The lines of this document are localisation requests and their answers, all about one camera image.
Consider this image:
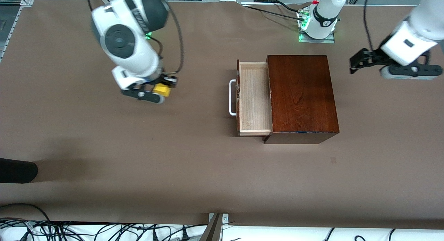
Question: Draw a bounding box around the black rounded object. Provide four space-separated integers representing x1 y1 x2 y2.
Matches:
0 158 39 184

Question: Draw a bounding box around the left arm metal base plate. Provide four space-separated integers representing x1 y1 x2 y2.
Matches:
299 30 335 44

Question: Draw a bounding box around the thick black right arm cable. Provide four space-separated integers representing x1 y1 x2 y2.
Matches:
149 1 184 76

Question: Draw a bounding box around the metal bracket post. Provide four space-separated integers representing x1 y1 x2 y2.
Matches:
199 213 229 241

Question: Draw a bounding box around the yellow cube block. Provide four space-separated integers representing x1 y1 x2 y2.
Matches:
153 83 171 97

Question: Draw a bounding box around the wooden drawer with white handle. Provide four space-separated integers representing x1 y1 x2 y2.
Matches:
229 59 273 136

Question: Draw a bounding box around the black arched cable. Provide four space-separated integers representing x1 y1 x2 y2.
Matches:
0 203 52 223

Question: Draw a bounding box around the long black base cable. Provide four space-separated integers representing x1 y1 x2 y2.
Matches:
243 5 301 19

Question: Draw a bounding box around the dark brown wooden cabinet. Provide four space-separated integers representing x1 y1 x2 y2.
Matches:
263 55 340 144

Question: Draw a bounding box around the short black base cable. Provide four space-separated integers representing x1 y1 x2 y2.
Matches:
274 1 302 14

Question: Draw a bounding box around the aluminium table edge rail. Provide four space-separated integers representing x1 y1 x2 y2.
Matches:
0 0 35 63

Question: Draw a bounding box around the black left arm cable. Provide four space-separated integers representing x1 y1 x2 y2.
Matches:
363 0 377 52

